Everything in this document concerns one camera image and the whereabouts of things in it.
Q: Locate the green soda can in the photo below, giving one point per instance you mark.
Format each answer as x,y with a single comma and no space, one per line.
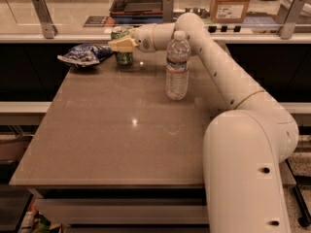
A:
123,58

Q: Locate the right metal glass bracket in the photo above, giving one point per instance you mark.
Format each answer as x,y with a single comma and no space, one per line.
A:
294,16

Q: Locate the brown cardboard box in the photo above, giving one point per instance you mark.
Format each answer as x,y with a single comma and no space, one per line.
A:
228,11

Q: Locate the middle metal glass bracket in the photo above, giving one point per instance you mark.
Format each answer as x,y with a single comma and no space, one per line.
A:
167,10

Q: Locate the left metal glass bracket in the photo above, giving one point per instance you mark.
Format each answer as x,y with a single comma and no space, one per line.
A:
48,27

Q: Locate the grey table drawer unit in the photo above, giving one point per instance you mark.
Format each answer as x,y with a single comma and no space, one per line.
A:
163,206

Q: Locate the glass railing panel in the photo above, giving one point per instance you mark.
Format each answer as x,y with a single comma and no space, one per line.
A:
19,21

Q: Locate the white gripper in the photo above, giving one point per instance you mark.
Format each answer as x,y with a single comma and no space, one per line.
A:
144,38

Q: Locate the clear plastic water bottle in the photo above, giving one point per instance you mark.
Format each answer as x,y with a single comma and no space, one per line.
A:
177,70

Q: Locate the metal glass bracket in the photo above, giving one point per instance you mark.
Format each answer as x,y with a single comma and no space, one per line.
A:
294,16
167,10
48,27

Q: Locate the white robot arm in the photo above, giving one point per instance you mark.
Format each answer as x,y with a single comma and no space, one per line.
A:
242,147

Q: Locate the blue chip bag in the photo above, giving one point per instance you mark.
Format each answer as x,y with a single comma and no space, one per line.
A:
85,55

